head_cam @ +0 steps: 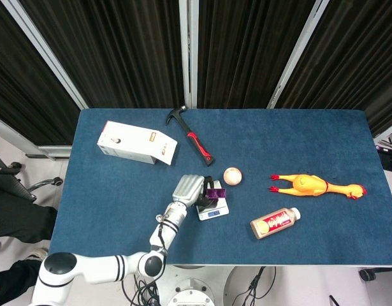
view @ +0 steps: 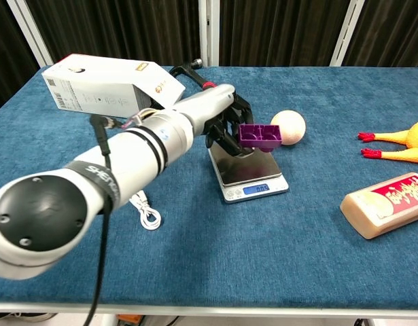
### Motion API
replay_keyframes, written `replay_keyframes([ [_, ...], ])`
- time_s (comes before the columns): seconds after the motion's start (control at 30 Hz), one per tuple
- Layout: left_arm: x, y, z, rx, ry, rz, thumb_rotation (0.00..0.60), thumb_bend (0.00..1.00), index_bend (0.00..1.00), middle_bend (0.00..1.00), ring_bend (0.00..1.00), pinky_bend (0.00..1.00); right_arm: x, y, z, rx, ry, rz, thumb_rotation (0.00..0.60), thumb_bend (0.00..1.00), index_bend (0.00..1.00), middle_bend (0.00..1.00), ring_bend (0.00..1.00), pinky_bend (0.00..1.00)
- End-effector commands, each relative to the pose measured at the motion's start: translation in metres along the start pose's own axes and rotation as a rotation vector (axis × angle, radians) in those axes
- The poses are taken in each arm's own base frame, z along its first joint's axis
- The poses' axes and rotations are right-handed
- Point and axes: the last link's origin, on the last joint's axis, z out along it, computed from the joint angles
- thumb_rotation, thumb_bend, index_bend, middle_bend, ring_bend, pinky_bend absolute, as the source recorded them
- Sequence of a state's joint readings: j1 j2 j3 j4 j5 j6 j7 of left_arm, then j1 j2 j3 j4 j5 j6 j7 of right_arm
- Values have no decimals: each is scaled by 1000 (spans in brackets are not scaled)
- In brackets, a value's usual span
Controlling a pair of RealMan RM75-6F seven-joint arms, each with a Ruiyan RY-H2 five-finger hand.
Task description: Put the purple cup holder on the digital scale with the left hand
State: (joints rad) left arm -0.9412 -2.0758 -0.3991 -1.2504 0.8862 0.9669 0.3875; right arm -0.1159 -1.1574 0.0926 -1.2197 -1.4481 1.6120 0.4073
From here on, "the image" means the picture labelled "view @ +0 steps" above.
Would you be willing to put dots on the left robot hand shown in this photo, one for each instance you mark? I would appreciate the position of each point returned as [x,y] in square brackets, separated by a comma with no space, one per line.
[208,105]

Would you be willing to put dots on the purple plastic block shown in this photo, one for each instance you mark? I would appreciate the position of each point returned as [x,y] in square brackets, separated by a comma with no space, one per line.
[259,136]

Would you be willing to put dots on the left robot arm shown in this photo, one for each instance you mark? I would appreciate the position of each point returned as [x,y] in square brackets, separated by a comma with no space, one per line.
[137,149]

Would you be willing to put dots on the white digital kitchen scale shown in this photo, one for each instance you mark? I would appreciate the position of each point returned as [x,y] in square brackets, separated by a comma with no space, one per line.
[249,176]

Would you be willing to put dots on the black and red claw hammer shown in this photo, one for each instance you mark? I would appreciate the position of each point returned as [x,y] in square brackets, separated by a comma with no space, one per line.
[190,74]

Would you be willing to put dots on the cream ball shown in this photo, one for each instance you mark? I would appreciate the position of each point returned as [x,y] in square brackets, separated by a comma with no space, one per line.
[292,127]

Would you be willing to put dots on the black curtain panel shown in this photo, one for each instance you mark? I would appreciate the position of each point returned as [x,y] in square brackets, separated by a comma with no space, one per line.
[8,51]
[392,30]
[120,30]
[280,30]

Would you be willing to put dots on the white cardboard box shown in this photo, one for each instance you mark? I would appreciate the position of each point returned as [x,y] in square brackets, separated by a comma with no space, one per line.
[103,85]

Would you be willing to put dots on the blue table mat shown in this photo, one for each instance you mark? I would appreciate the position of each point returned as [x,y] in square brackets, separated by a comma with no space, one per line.
[229,254]

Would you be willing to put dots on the beige bottle with red label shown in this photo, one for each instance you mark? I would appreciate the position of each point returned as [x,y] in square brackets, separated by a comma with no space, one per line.
[388,203]

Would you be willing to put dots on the yellow rubber chicken toy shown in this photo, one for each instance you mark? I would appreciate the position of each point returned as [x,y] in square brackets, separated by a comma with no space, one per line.
[412,139]

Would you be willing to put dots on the aluminium frame post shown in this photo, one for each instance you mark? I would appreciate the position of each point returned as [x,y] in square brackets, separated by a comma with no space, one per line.
[348,32]
[208,32]
[30,32]

